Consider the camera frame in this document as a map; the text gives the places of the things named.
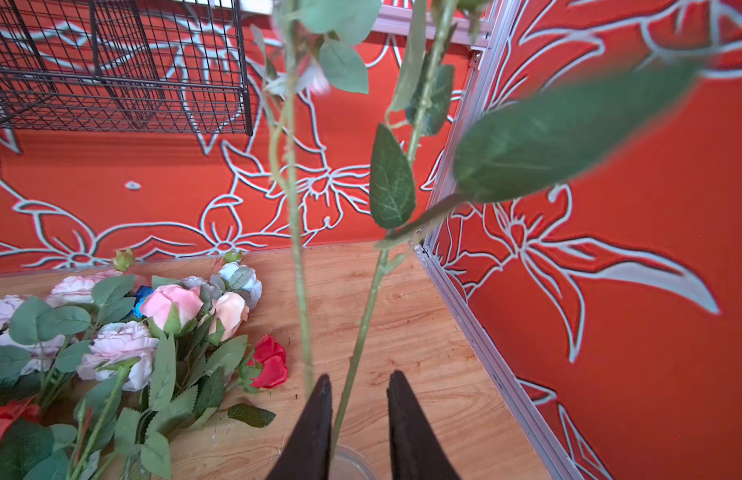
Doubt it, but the clear ribbed glass vase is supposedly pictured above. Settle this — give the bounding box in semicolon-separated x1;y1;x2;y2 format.
328;445;377;480

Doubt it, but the white rose stem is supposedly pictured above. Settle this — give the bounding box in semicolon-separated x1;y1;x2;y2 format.
330;0;702;457

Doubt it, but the pink peony stem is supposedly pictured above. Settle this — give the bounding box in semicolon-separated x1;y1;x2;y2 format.
251;1;382;395

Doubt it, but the aluminium frame post right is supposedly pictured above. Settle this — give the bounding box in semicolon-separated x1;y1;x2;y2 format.
418;0;528;253

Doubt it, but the pile of artificial flowers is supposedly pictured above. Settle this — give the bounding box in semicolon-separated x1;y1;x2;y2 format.
0;250;289;479

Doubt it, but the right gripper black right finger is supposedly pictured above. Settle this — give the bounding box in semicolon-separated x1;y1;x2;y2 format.
387;370;460;480

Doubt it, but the black wire basket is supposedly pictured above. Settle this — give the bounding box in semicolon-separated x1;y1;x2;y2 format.
0;1;253;135

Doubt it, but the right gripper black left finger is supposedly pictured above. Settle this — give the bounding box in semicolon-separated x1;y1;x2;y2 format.
266;374;333;480

